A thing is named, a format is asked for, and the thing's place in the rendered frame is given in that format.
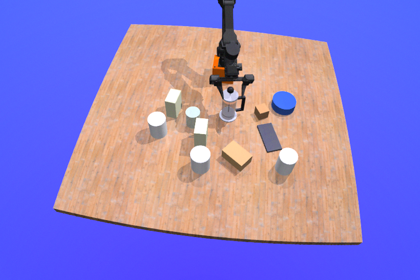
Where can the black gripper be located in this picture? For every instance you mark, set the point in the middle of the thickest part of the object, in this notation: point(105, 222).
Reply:
point(217, 80)

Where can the glass french press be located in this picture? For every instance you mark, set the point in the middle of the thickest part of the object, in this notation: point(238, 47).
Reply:
point(229, 105)

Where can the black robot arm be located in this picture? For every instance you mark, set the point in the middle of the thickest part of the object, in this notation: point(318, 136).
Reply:
point(229, 47)

